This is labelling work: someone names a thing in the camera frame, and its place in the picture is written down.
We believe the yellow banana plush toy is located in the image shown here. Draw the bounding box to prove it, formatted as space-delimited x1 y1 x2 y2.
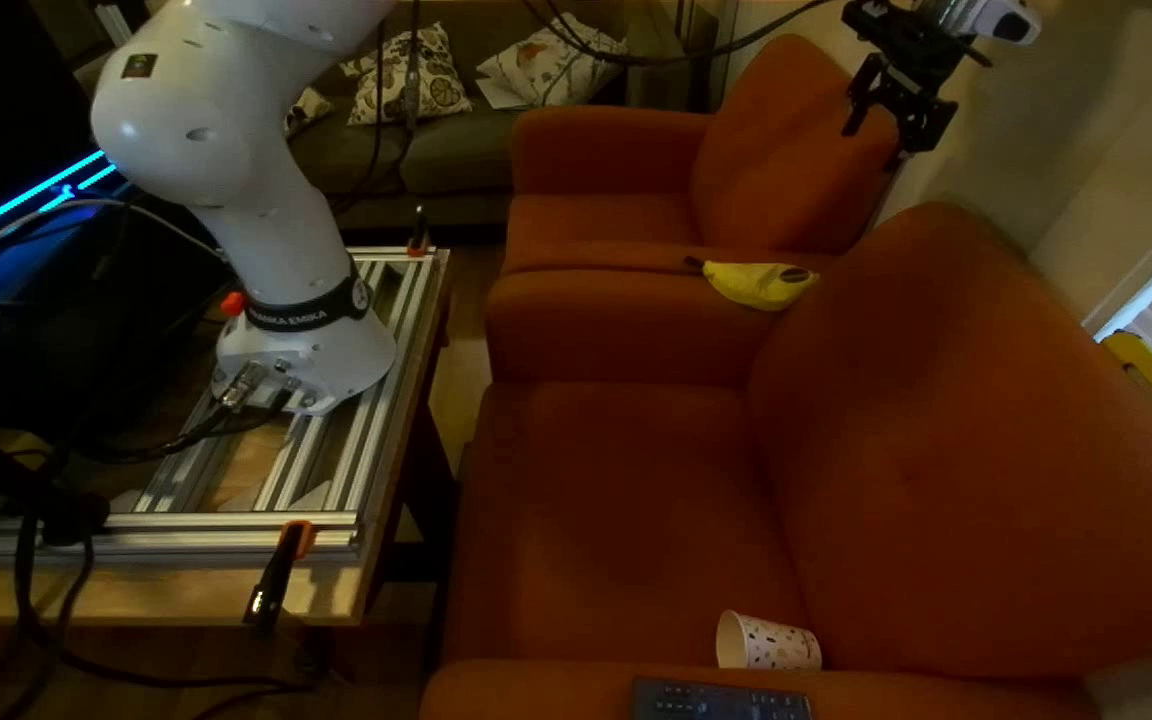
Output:
678 250 824 314

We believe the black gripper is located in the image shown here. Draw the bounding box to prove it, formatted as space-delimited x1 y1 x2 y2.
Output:
841 0 999 158

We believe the long floral pillow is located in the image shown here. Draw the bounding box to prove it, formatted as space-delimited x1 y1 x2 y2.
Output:
470 8 633 117

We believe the orange black bar clamp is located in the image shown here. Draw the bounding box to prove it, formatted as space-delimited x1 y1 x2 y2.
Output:
240 514 321 631
405 196 434 261

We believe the glowing cyan light strip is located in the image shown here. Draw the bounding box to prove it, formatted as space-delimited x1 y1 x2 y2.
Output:
0 148 128 261

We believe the green floor cable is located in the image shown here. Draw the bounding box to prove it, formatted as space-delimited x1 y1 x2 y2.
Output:
0 532 99 720

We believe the white dotted paper cup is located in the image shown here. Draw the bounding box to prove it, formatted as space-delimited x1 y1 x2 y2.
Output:
710 606 824 672

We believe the dark remote control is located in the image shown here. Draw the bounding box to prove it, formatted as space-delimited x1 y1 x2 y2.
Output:
627 675 814 720

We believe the square floral pillow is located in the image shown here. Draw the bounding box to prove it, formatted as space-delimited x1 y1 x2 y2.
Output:
340 21 477 126

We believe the large orange fabric armchair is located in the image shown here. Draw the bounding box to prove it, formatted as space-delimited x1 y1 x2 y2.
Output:
415 196 1152 720

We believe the aluminium rail base frame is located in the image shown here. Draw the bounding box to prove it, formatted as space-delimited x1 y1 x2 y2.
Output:
0 240 452 570

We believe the dark olive couch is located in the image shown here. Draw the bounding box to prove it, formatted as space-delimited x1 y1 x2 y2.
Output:
284 0 741 234

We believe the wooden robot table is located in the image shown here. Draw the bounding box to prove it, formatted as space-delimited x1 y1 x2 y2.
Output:
0 234 458 631

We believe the small orange fabric armchair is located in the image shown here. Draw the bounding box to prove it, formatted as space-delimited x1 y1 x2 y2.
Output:
494 31 911 291

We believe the black floor cable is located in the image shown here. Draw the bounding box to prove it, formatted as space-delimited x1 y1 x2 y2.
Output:
7 504 326 720

